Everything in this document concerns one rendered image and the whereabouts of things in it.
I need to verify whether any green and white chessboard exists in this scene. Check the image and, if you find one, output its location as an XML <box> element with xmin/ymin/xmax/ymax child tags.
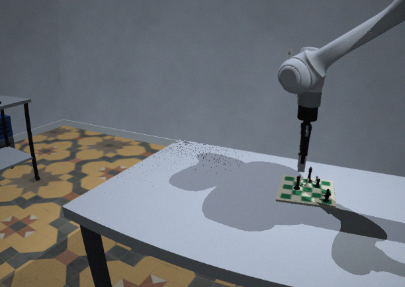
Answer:
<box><xmin>276</xmin><ymin>175</ymin><xmax>336</xmax><ymax>208</ymax></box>

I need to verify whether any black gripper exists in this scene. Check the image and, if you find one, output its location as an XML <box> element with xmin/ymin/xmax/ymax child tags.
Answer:
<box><xmin>297</xmin><ymin>105</ymin><xmax>318</xmax><ymax>172</ymax></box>

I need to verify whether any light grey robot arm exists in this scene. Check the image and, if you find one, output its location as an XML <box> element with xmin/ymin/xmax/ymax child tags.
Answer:
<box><xmin>278</xmin><ymin>0</ymin><xmax>405</xmax><ymax>108</ymax></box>

